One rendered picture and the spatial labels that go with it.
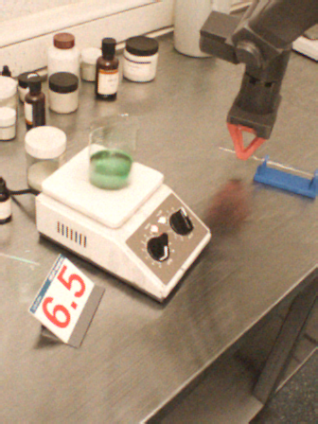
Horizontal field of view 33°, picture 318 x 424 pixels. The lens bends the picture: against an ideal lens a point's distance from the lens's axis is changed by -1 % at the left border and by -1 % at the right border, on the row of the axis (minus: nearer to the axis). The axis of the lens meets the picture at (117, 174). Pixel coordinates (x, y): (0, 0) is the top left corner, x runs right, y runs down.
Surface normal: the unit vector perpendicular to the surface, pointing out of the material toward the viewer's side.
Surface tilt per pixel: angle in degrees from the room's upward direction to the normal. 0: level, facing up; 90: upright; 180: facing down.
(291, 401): 0
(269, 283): 0
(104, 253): 90
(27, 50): 90
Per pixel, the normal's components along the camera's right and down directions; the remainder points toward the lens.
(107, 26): 0.68, 0.50
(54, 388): 0.07, -0.78
